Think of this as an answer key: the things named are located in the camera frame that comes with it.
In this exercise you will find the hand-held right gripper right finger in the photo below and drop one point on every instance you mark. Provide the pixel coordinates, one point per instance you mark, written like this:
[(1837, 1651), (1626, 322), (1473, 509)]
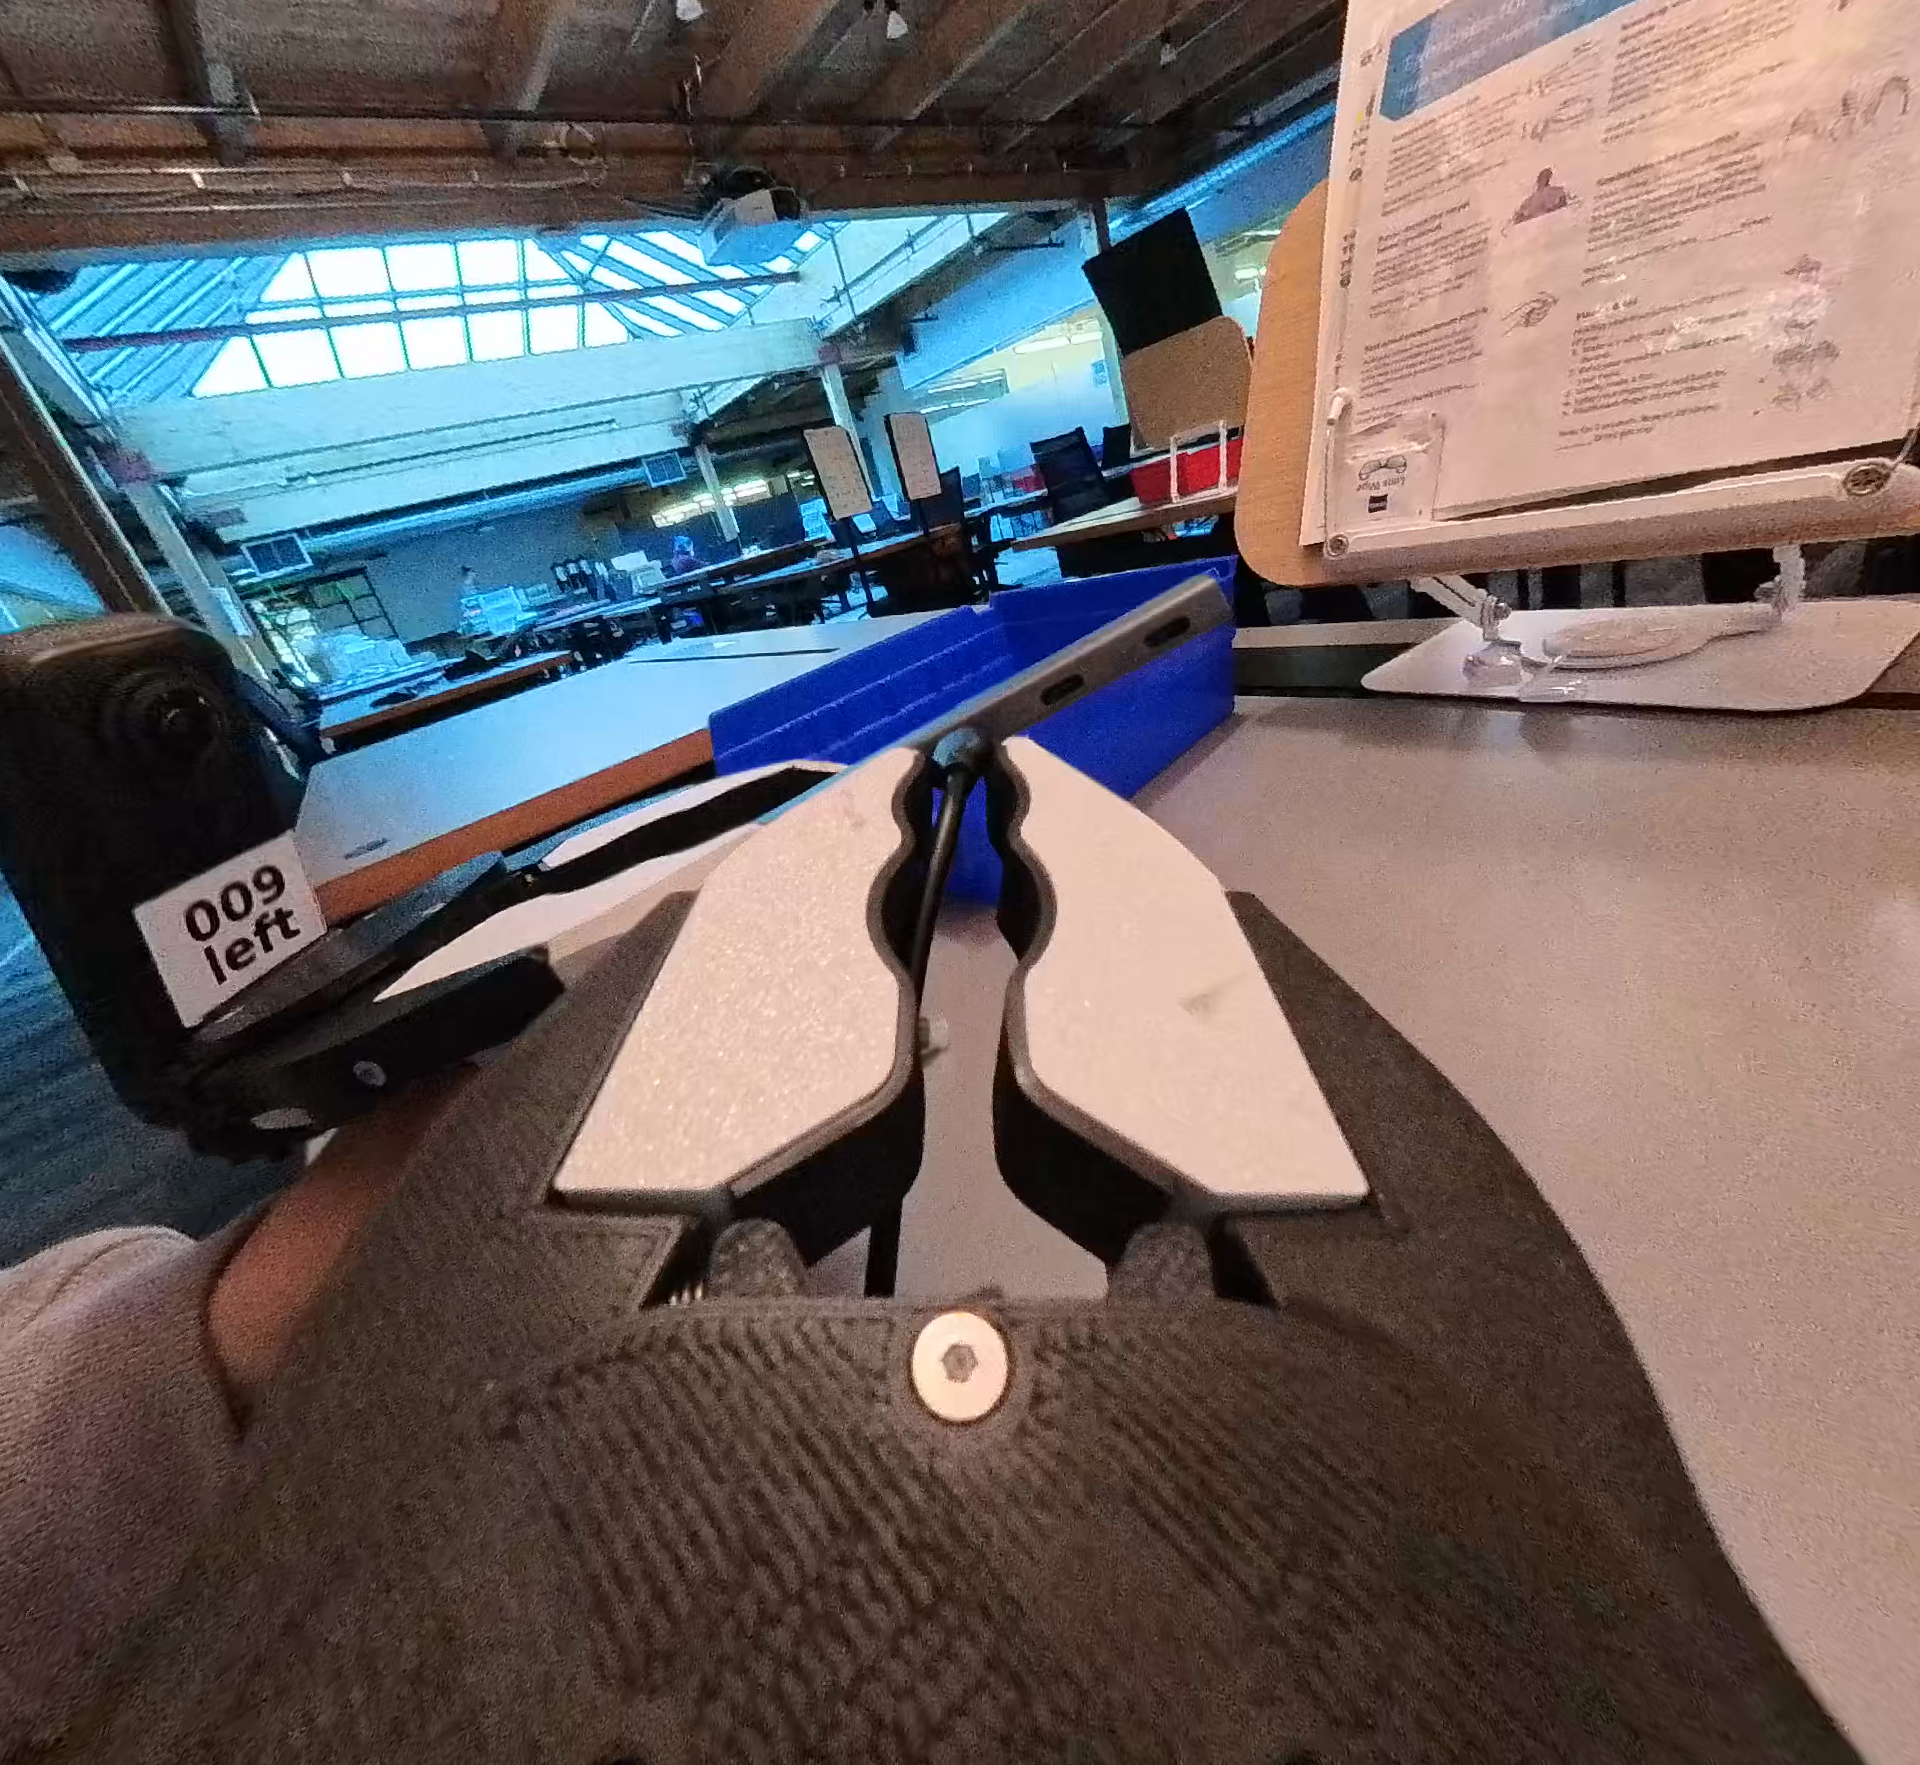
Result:
[(1185, 1033)]

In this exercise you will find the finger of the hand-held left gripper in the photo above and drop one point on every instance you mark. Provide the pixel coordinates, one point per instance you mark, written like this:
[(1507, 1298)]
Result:
[(524, 942), (671, 828)]

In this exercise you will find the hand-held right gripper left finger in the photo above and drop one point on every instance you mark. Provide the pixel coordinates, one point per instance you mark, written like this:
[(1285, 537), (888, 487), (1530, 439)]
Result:
[(753, 1033)]

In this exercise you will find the blue storage bin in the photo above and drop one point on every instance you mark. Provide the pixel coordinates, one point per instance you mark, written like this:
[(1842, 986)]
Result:
[(839, 733)]

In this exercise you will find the dark grey USB hub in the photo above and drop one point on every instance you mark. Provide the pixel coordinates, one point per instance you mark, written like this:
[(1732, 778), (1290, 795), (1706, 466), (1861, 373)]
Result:
[(1109, 660)]

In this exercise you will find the grey desk with brown edge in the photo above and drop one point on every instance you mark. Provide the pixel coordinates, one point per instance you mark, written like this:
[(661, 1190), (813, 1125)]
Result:
[(495, 746)]

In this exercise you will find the black office chair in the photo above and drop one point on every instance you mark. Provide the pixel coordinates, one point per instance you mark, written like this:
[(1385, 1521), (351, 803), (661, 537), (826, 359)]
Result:
[(1068, 477)]

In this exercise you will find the small red storage bin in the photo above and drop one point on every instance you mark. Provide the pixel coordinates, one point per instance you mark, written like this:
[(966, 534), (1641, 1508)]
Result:
[(1185, 477)]

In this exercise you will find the black and cardboard panel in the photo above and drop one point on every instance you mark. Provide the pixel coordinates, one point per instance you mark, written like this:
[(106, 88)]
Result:
[(1154, 285)]

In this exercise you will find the printed instruction sheet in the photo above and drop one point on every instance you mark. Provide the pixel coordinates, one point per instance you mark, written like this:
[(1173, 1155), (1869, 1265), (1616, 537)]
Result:
[(1616, 224)]

